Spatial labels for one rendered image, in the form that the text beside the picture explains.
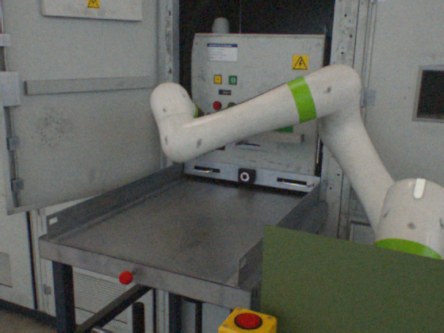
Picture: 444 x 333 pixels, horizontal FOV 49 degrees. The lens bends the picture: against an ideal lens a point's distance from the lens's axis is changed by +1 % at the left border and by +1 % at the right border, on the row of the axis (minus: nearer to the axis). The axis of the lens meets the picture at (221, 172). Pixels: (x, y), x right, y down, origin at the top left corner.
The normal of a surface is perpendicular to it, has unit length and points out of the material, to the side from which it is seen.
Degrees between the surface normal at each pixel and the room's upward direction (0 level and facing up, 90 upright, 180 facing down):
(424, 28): 90
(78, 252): 90
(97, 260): 90
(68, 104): 90
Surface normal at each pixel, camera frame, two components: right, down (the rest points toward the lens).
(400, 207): -0.56, -0.59
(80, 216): 0.90, 0.13
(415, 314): -0.46, 0.22
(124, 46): 0.71, 0.20
